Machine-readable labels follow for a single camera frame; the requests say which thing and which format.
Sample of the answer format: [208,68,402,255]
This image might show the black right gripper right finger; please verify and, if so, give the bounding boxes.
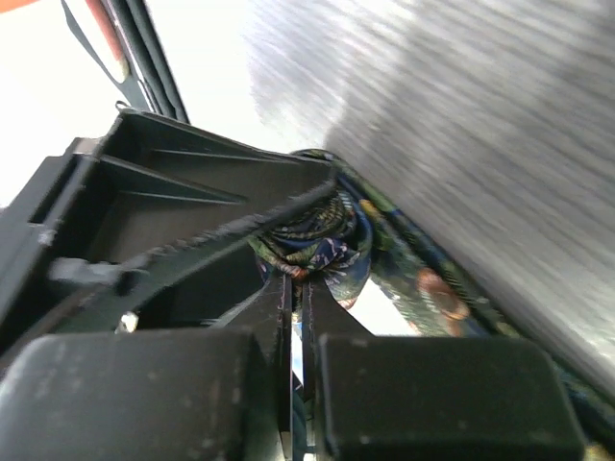
[303,280,585,460]

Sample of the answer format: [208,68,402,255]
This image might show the dark patterned necktie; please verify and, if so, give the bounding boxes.
[251,150,614,460]

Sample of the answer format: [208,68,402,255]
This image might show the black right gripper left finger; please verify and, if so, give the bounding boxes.
[1,276,291,460]

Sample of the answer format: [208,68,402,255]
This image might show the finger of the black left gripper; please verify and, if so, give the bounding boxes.
[1,109,334,347]

